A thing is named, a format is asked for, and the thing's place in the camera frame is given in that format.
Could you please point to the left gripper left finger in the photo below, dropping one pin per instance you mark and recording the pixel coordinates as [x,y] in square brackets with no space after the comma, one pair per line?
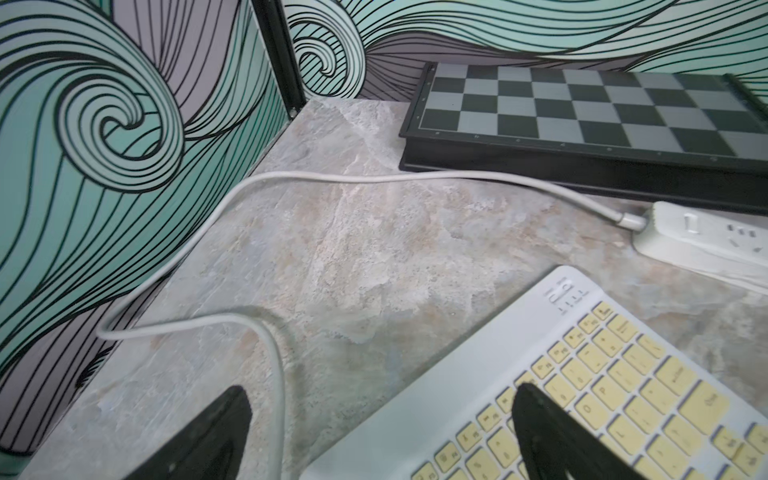
[211,446]

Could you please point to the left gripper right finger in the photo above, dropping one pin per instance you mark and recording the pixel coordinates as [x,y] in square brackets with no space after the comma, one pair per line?
[555,446]

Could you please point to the yellow keyboard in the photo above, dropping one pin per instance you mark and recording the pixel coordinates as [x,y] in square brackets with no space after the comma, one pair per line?
[641,397]

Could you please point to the white power strip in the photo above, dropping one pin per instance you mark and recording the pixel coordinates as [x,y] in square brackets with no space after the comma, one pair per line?
[711,245]

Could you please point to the black chessboard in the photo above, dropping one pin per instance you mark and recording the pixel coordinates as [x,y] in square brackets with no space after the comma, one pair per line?
[696,140]

